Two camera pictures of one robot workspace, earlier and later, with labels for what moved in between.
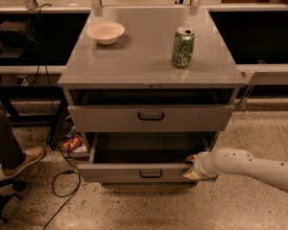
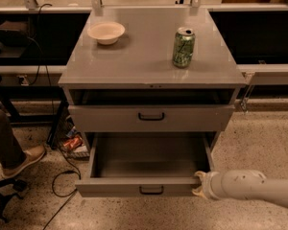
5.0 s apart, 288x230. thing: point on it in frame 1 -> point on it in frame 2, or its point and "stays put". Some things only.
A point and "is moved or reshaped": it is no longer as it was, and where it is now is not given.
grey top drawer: [146, 119] stays put
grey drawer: [143, 156] is moved or reshaped
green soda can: [182, 47] stays put
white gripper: [201, 166] -> [205, 185]
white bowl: [106, 33] stays put
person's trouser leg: [4, 145] stays put
